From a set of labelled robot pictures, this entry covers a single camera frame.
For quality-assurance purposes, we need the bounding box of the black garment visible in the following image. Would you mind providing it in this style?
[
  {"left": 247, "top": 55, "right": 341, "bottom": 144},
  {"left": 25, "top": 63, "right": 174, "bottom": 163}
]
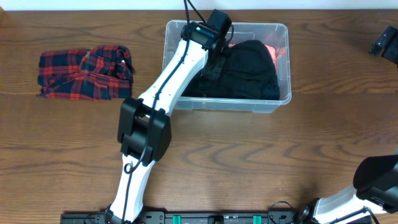
[{"left": 182, "top": 47, "right": 280, "bottom": 100}]

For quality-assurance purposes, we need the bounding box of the pink printed t-shirt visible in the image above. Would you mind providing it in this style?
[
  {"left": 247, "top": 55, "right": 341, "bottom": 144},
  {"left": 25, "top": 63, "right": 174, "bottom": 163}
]
[{"left": 225, "top": 40, "right": 277, "bottom": 65}]

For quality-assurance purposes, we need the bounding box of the red navy plaid shirt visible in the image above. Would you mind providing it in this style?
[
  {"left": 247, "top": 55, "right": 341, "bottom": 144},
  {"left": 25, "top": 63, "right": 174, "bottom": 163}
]
[{"left": 37, "top": 45, "right": 134, "bottom": 101}]

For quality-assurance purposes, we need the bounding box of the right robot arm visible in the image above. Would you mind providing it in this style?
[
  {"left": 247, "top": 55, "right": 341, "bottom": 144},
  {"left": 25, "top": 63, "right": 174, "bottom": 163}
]
[{"left": 296, "top": 154, "right": 397, "bottom": 223}]

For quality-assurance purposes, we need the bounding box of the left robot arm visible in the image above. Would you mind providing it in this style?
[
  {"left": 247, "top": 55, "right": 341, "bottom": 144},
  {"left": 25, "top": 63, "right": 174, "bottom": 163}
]
[{"left": 104, "top": 10, "right": 232, "bottom": 223}]

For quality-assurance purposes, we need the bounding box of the clear plastic storage bin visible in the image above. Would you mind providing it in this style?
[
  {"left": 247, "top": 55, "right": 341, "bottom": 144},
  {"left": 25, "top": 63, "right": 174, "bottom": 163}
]
[{"left": 175, "top": 22, "right": 292, "bottom": 113}]

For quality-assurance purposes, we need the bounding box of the left black cable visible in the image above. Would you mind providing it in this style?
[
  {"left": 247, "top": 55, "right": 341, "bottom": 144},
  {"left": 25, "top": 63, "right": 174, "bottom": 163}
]
[{"left": 121, "top": 0, "right": 208, "bottom": 224}]

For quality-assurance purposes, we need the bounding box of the black cable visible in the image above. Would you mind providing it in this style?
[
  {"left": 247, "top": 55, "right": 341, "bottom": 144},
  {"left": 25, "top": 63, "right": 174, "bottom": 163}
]
[
  {"left": 121, "top": 0, "right": 208, "bottom": 224},
  {"left": 267, "top": 200, "right": 380, "bottom": 224}
]

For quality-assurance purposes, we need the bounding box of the right black cable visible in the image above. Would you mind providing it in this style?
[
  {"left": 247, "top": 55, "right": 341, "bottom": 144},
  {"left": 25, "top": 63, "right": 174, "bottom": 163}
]
[{"left": 267, "top": 200, "right": 380, "bottom": 224}]

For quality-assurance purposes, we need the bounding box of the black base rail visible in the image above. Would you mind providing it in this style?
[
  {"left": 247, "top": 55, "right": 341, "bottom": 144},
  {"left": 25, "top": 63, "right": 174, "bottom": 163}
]
[{"left": 60, "top": 210, "right": 304, "bottom": 224}]

